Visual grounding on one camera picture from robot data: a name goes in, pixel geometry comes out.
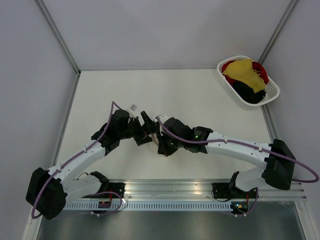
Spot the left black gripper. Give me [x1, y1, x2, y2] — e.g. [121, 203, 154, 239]
[118, 111, 162, 146]

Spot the cream mesh laundry bag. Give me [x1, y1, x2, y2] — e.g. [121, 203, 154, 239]
[147, 134, 165, 158]

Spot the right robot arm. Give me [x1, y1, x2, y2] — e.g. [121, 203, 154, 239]
[155, 115, 295, 198]

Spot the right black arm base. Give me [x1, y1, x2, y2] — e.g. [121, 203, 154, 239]
[211, 182, 241, 202]

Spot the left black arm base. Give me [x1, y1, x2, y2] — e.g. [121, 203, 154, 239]
[94, 182, 126, 199]

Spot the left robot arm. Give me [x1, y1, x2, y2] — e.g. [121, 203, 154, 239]
[25, 109, 160, 220]

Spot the black garment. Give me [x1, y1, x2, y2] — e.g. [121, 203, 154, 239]
[232, 80, 266, 104]

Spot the yellow garment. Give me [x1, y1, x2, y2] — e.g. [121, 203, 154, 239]
[222, 58, 266, 93]

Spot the white plastic basket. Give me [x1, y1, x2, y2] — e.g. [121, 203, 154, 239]
[216, 55, 280, 110]

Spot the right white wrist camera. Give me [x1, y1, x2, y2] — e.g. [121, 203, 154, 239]
[153, 114, 170, 124]

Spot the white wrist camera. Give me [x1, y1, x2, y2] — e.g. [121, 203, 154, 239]
[153, 114, 170, 124]
[127, 104, 137, 119]

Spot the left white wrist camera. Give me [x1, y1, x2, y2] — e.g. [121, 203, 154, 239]
[127, 104, 137, 119]

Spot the aluminium mounting rail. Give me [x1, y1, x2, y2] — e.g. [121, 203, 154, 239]
[110, 179, 307, 202]

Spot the white slotted cable duct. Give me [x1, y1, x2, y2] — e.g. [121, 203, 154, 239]
[64, 200, 249, 212]

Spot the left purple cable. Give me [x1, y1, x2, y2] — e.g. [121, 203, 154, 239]
[31, 100, 131, 220]

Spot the purple cable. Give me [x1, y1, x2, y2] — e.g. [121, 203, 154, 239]
[31, 100, 131, 220]
[154, 115, 320, 221]

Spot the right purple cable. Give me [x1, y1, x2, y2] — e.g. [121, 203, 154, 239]
[154, 115, 320, 221]

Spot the left aluminium frame post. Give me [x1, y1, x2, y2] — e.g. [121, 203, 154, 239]
[34, 0, 81, 77]

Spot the aluminium frame post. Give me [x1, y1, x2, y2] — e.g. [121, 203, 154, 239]
[34, 0, 81, 77]
[258, 0, 300, 64]

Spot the right aluminium frame post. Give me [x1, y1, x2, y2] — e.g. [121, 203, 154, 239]
[258, 0, 300, 64]

